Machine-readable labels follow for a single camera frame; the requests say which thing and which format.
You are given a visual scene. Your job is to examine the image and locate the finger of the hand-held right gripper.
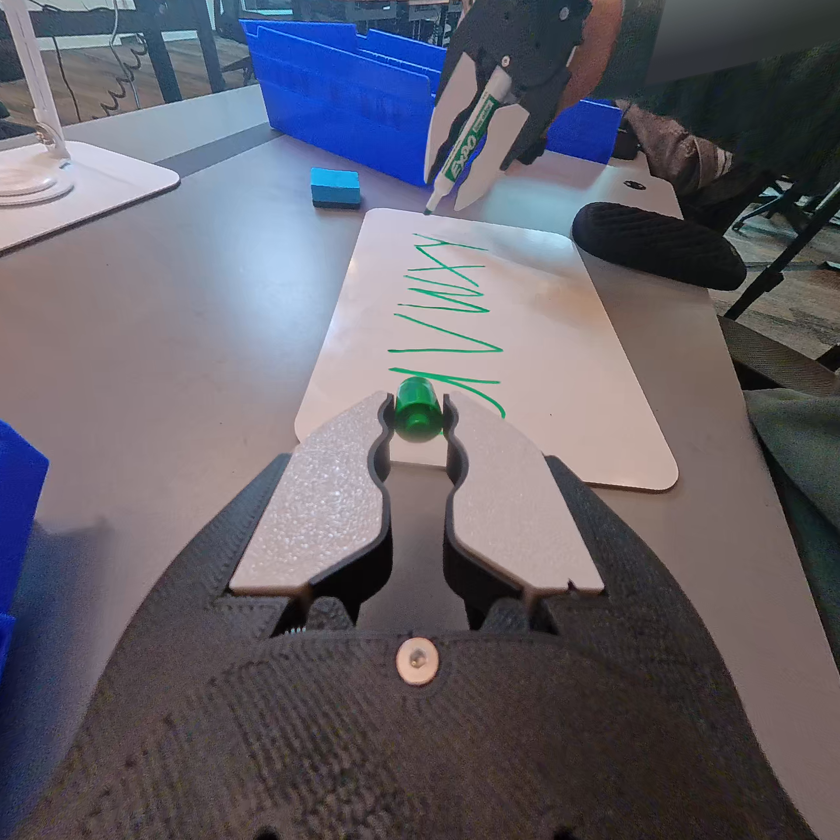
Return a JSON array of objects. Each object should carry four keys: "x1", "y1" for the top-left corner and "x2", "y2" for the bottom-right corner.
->
[
  {"x1": 424, "y1": 50, "x2": 489, "y2": 186},
  {"x1": 453, "y1": 103, "x2": 532, "y2": 212}
]

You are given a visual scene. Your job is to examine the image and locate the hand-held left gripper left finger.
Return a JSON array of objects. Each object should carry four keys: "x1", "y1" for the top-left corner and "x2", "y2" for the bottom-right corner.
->
[{"x1": 230, "y1": 390, "x2": 395, "y2": 605}]

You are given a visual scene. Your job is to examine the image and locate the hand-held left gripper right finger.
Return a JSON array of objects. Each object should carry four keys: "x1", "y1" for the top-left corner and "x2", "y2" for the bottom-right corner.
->
[{"x1": 444, "y1": 392, "x2": 607, "y2": 607}]

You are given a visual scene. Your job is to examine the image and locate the green dry-erase marker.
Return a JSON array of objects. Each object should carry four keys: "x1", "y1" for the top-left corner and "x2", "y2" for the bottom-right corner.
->
[{"x1": 423, "y1": 92, "x2": 501, "y2": 216}]

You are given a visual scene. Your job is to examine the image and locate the blue whiteboard eraser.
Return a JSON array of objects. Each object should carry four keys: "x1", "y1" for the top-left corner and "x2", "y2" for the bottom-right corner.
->
[{"x1": 309, "y1": 167, "x2": 364, "y2": 210}]

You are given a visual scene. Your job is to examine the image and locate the green marker cap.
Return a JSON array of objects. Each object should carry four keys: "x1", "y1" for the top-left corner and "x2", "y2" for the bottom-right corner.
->
[{"x1": 393, "y1": 374, "x2": 448, "y2": 445}]

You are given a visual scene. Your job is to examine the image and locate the white whiteboard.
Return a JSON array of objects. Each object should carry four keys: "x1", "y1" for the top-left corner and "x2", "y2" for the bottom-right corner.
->
[{"x1": 294, "y1": 206, "x2": 681, "y2": 494}]

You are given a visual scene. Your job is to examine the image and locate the person's right hand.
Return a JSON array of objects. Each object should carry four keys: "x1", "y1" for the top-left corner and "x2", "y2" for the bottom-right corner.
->
[{"x1": 558, "y1": 0, "x2": 626, "y2": 119}]

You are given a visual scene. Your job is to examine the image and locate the green sweatshirt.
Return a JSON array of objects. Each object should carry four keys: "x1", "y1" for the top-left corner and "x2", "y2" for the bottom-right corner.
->
[{"x1": 746, "y1": 388, "x2": 840, "y2": 664}]

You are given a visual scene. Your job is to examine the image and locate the wooden desk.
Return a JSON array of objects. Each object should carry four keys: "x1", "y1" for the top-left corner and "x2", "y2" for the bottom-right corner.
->
[{"x1": 0, "y1": 0, "x2": 231, "y2": 103}]

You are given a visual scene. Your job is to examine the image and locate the black coiled cable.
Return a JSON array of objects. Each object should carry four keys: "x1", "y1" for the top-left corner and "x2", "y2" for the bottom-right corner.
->
[{"x1": 99, "y1": 0, "x2": 148, "y2": 116}]

